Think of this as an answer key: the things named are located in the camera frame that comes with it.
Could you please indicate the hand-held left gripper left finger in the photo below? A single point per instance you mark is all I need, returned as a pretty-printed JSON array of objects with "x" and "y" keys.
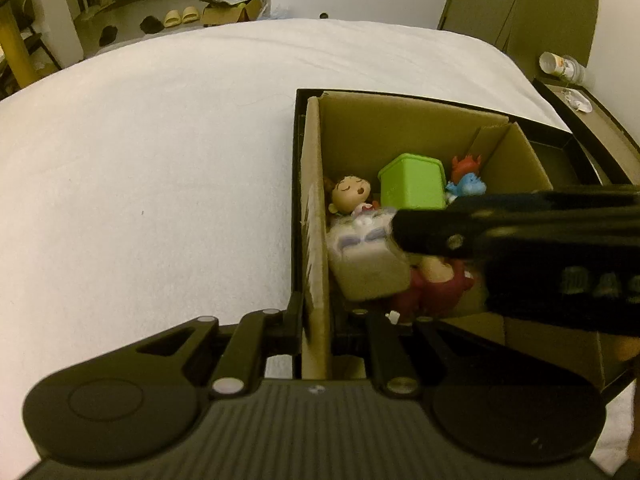
[{"x": 292, "y": 330}]

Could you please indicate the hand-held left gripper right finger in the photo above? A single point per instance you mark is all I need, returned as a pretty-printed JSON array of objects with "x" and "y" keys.
[{"x": 350, "y": 332}]

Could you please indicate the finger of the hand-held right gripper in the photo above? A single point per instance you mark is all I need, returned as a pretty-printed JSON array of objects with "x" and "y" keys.
[{"x": 440, "y": 227}]

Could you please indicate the green hexagonal lidded box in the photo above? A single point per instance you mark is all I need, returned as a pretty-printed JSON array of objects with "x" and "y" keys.
[{"x": 412, "y": 182}]

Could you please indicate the blue monster figurine with mug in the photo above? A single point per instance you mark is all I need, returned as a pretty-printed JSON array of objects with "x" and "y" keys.
[{"x": 467, "y": 180}]

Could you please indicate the magenta pig figurine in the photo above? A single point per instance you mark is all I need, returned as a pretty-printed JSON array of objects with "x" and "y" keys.
[{"x": 440, "y": 285}]

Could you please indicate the white rabbit cube toy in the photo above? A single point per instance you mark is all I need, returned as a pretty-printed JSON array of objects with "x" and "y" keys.
[{"x": 367, "y": 265}]

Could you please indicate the brown-haired girl doll figurine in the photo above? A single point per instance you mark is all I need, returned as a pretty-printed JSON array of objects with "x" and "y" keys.
[{"x": 350, "y": 192}]

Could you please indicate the brown cardboard box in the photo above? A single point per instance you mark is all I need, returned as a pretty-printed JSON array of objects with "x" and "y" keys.
[{"x": 400, "y": 125}]

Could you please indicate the black shallow tray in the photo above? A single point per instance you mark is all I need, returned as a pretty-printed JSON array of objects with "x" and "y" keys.
[{"x": 555, "y": 152}]

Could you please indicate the black framed brown board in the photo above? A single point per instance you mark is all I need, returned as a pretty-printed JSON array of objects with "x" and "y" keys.
[{"x": 600, "y": 125}]

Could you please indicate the crumpled white paper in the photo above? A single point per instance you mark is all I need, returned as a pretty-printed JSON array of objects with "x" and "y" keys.
[{"x": 579, "y": 100}]

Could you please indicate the stack of paper cups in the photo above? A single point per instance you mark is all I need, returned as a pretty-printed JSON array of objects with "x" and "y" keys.
[{"x": 560, "y": 67}]

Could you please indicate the olive cardboard sheet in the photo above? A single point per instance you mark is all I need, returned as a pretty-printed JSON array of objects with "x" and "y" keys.
[{"x": 520, "y": 5}]

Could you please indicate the blue plastic bag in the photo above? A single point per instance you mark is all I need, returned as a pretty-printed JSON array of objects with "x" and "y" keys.
[{"x": 280, "y": 12}]

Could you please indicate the floor cardboard box with papers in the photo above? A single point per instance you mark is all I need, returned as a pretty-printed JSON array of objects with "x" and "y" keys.
[{"x": 230, "y": 10}]

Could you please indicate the black slipper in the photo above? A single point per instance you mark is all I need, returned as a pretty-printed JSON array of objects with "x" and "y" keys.
[
  {"x": 150, "y": 24},
  {"x": 108, "y": 36}
]

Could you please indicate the round yellow-legged table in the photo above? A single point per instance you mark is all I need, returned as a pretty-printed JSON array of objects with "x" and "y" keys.
[{"x": 17, "y": 40}]

